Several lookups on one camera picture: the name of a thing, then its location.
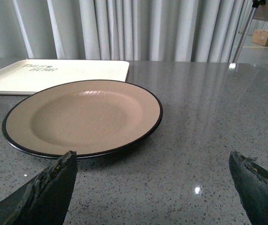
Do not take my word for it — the grey pleated curtain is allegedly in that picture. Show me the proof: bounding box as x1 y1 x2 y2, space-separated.
0 0 245 62

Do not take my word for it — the silver tripod leg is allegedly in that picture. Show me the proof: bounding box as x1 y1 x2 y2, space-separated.
231 0 266 64

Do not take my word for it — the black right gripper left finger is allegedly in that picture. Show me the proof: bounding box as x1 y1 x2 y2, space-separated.
0 151 77 225

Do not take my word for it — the cream bear-print tray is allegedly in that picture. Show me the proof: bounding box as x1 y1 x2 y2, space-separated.
0 59 130 95

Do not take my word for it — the tan plate with black rim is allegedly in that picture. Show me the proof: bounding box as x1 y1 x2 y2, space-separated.
2 80 163 159

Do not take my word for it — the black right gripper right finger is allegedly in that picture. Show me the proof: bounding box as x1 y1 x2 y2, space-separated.
229 151 268 225

